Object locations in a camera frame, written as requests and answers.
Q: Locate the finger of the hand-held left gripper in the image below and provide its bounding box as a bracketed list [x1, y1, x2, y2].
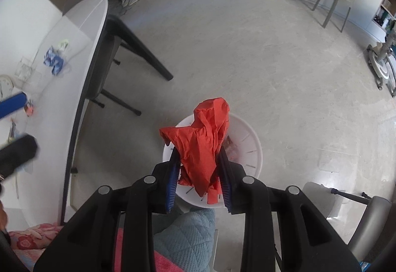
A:
[0, 91, 27, 120]
[0, 134, 40, 180]

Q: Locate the wooden shelf unit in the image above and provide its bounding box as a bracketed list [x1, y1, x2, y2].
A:
[371, 0, 396, 31]

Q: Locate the round wall clock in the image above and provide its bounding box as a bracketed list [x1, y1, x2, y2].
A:
[0, 74, 14, 99]

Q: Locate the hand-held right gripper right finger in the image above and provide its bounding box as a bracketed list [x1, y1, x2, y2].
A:
[217, 145, 362, 272]

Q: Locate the grey exercise machine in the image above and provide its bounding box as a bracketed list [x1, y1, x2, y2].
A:
[367, 20, 396, 98]

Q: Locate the blue printed box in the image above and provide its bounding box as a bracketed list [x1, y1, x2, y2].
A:
[43, 47, 67, 76]

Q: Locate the red paper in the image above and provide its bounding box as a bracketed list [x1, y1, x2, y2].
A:
[159, 97, 231, 205]

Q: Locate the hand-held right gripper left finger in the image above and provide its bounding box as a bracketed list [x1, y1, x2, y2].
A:
[33, 147, 186, 272]

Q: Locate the round plastic waste bin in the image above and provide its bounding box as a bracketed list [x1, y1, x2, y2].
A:
[163, 113, 263, 207]

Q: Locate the black table leg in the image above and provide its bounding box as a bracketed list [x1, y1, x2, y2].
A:
[107, 16, 174, 81]

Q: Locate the pink floral cloth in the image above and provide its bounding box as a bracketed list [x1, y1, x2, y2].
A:
[8, 223, 64, 249]

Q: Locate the white plastic object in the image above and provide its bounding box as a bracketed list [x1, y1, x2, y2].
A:
[301, 182, 348, 218]

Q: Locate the person's teal quilted clothing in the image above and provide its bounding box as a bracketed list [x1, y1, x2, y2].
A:
[153, 207, 215, 272]

